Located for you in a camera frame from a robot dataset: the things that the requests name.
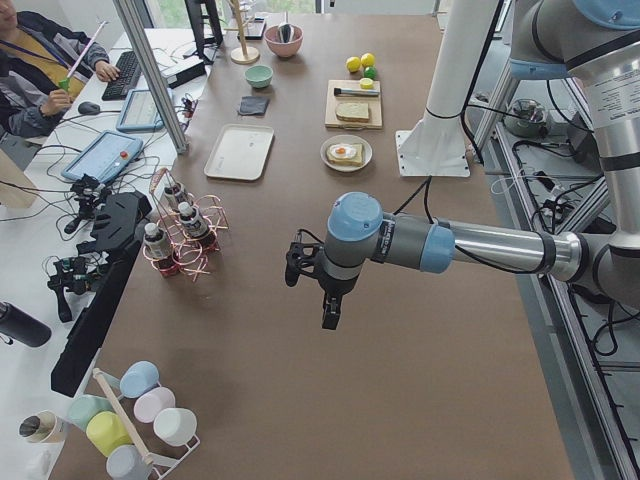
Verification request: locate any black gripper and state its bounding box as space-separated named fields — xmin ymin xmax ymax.
xmin=285 ymin=241 xmax=356 ymax=329

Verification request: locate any white round plate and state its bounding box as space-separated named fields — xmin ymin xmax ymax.
xmin=320 ymin=134 xmax=372 ymax=172

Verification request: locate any bread slice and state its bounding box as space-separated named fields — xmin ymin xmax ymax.
xmin=335 ymin=102 xmax=370 ymax=123
xmin=326 ymin=143 xmax=363 ymax=166

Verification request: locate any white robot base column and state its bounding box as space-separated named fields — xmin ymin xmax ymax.
xmin=396 ymin=0 xmax=503 ymax=177

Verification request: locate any cream rabbit tray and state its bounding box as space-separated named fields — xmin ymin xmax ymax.
xmin=203 ymin=124 xmax=274 ymax=181

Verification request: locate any fried egg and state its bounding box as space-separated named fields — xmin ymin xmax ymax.
xmin=327 ymin=144 xmax=358 ymax=160

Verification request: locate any dark drink bottle two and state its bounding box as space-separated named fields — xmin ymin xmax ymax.
xmin=178 ymin=201 xmax=208 ymax=239

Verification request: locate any dark drink bottle one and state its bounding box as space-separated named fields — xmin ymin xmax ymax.
xmin=144 ymin=222 xmax=172 ymax=264

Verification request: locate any dark drink bottle three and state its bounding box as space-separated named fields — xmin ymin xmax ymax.
xmin=164 ymin=183 xmax=189 ymax=210

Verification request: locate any wooden cutting board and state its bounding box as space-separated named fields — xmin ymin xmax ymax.
xmin=325 ymin=80 xmax=383 ymax=130

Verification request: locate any white cup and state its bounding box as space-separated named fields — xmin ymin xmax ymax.
xmin=153 ymin=407 xmax=197 ymax=447

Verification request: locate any light blue cup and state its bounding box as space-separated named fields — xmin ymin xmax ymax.
xmin=120 ymin=360 xmax=159 ymax=399

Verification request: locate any pink cup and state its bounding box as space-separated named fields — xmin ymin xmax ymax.
xmin=133 ymin=386 xmax=176 ymax=423

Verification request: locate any steel cylinder muddler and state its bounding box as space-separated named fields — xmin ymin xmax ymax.
xmin=333 ymin=87 xmax=380 ymax=98

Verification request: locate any grey folded cloth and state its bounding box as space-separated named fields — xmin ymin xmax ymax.
xmin=238 ymin=96 xmax=270 ymax=116

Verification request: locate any half lemon slice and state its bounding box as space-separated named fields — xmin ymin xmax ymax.
xmin=359 ymin=77 xmax=374 ymax=90

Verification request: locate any black equipment bar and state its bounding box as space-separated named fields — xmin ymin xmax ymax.
xmin=51 ymin=190 xmax=151 ymax=398

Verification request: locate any green lime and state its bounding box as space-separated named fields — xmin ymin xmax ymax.
xmin=363 ymin=66 xmax=377 ymax=80

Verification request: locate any green bowl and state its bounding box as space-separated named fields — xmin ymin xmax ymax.
xmin=245 ymin=65 xmax=273 ymax=89

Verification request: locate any yellow lemon near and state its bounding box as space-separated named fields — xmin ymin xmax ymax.
xmin=345 ymin=56 xmax=361 ymax=73

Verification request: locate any yellow lemon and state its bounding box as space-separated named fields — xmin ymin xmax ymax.
xmin=345 ymin=56 xmax=361 ymax=73
xmin=360 ymin=52 xmax=376 ymax=68

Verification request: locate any yellow lemon far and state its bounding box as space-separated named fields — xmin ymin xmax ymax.
xmin=360 ymin=52 xmax=376 ymax=68

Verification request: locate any yellow cup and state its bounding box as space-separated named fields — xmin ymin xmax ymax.
xmin=85 ymin=411 xmax=132 ymax=457

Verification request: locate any grey cup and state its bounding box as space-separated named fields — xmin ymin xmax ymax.
xmin=106 ymin=445 xmax=152 ymax=480

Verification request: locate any wooden mug tree stand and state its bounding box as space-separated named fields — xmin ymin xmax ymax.
xmin=229 ymin=0 xmax=260 ymax=65

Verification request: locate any blue teach pendant near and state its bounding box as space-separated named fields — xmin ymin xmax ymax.
xmin=61 ymin=130 xmax=143 ymax=184

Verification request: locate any blue teach pendant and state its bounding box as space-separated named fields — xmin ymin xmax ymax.
xmin=116 ymin=89 xmax=164 ymax=133
xmin=61 ymin=130 xmax=143 ymax=184

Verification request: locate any blue teach pendant far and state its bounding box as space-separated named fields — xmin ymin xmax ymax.
xmin=116 ymin=89 xmax=164 ymax=133

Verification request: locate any green cup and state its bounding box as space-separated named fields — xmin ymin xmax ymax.
xmin=66 ymin=394 xmax=113 ymax=432

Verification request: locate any pink bowl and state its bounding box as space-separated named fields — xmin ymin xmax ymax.
xmin=264 ymin=24 xmax=305 ymax=59

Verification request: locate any steel ice scoop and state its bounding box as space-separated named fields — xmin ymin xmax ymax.
xmin=277 ymin=13 xmax=295 ymax=44

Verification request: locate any black computer mouse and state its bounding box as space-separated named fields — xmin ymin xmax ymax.
xmin=77 ymin=101 xmax=101 ymax=116

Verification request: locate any black keyboard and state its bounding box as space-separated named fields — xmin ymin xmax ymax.
xmin=101 ymin=51 xmax=142 ymax=101

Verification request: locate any black water bottle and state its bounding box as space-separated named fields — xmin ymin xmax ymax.
xmin=0 ymin=302 xmax=51 ymax=347

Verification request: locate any steel tumbler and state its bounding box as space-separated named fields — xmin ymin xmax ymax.
xmin=19 ymin=410 xmax=68 ymax=443

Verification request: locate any seated person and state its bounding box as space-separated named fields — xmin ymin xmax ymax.
xmin=1 ymin=1 xmax=120 ymax=138

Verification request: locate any copper wire bottle rack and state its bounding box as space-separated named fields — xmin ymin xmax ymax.
xmin=143 ymin=167 xmax=229 ymax=281

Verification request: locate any white wire cup rack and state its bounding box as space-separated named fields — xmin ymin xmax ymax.
xmin=92 ymin=368 xmax=201 ymax=479

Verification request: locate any aluminium frame post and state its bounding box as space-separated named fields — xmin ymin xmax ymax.
xmin=113 ymin=0 xmax=188 ymax=154

